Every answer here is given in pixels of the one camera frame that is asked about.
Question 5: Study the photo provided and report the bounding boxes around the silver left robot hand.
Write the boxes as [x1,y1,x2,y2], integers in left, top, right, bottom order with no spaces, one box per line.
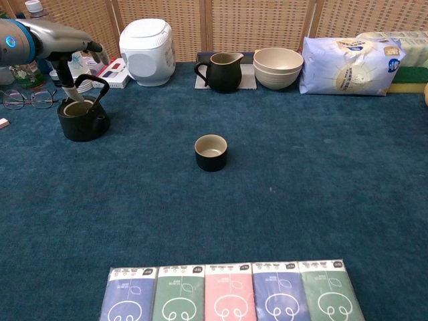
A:
[32,19,110,104]

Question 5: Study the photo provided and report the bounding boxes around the black teapot with loop handle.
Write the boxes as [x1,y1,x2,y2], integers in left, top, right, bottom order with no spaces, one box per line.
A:
[56,74,112,143]

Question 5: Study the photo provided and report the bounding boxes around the clear bottle with red label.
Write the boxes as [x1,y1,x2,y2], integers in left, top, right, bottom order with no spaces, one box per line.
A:
[24,0,51,21]

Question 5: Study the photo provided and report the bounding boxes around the small white pink box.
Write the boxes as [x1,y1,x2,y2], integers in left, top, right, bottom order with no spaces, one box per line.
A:
[82,56,107,77]

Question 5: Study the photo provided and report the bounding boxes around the stack of white paper cups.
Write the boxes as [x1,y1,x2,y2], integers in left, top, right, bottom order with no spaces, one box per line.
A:
[70,68,94,94]

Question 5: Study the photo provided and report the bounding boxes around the translucent grey container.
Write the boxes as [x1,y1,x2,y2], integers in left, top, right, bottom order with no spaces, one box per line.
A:
[0,66,15,86]

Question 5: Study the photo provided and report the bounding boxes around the black rimmed eyeglasses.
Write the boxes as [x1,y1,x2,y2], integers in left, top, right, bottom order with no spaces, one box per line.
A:
[0,88,59,110]

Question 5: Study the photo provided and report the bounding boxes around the red and white box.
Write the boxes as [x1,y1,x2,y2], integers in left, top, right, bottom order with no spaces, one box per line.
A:
[91,58,132,90]

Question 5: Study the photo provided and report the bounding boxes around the white rice cooker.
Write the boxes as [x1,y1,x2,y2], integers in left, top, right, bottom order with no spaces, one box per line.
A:
[118,18,177,88]

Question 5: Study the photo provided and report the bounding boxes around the black ceramic pitcher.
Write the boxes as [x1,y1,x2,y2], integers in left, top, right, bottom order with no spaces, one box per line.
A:
[194,51,245,94]

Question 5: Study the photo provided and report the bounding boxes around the dark flat box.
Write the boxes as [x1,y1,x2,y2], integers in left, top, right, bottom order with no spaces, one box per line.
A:
[197,51,256,65]

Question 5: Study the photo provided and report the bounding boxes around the grey cloth mat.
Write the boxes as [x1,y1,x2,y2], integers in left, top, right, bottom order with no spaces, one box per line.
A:
[195,63,258,90]

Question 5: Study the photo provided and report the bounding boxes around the black teacup with beige inside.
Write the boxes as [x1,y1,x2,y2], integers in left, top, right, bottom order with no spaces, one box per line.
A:
[194,134,229,173]

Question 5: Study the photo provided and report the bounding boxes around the bamboo folding screen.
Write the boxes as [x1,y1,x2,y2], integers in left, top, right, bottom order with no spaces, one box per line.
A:
[0,0,428,64]

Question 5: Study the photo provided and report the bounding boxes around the beige ribbed bowl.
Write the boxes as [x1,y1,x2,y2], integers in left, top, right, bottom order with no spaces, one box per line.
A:
[253,64,302,90]
[253,47,304,73]

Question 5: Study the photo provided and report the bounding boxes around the blue tissue pack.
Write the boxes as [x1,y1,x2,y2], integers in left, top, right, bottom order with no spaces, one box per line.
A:
[251,261,312,321]
[99,266,158,321]

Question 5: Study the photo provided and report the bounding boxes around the teal fabric table cover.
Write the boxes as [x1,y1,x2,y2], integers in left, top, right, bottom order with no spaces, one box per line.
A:
[0,61,428,321]

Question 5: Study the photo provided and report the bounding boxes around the green tissue pack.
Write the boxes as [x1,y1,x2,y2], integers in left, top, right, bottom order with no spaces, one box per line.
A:
[297,259,366,321]
[151,264,206,321]

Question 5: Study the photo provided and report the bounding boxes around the pale blue tissue bag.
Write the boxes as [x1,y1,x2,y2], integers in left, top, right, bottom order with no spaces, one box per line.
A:
[298,35,407,97]

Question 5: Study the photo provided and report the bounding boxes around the pink tissue pack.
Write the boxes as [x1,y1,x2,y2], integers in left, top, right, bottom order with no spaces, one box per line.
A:
[203,263,257,321]

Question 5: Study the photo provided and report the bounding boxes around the pale green towel pack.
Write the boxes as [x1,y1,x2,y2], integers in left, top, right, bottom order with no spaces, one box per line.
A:
[355,31,428,68]

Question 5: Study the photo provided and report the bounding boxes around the green and yellow sponge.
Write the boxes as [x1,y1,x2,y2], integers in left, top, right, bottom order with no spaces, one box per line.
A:
[387,66,428,95]

